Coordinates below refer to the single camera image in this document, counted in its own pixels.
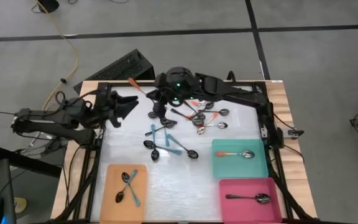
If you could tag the yellow disc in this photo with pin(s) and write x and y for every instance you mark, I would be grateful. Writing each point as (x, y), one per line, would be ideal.
(21, 205)

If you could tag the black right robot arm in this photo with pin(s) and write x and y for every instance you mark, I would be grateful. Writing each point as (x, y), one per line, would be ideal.
(238, 93)

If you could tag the black round floor object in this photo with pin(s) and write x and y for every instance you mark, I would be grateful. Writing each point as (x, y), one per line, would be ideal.
(49, 4)

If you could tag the wooden table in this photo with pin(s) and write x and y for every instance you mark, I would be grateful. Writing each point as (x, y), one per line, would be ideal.
(294, 174)

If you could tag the black floor bar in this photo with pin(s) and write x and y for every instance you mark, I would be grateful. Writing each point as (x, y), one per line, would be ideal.
(26, 160)

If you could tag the pink plastic bin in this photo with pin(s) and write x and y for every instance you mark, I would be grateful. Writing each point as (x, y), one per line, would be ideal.
(247, 214)

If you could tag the small grey device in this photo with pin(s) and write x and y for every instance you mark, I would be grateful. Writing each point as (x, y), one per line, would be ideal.
(294, 133)

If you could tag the teal plastic bin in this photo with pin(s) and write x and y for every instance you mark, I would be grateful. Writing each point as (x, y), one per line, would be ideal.
(238, 168)

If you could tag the black table frame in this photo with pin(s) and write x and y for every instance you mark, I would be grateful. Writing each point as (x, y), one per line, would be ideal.
(120, 84)

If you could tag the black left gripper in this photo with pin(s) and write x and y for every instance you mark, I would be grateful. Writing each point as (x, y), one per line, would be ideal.
(107, 109)

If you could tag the orange plastic bin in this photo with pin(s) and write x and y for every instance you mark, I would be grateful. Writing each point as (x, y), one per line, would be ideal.
(110, 214)

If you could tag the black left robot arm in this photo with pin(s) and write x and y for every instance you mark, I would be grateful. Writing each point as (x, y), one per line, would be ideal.
(51, 129)

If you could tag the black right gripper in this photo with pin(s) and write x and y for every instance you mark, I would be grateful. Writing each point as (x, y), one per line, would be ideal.
(160, 107)

